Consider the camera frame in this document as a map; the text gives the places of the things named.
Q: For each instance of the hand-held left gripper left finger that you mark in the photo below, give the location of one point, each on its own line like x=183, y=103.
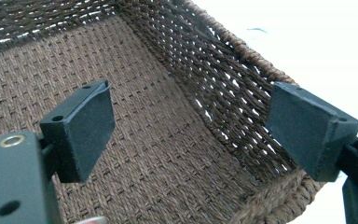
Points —
x=84, y=133

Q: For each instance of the brown woven basket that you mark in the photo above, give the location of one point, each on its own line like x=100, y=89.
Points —
x=155, y=124

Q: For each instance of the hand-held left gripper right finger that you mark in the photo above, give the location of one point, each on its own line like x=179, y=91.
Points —
x=307, y=130

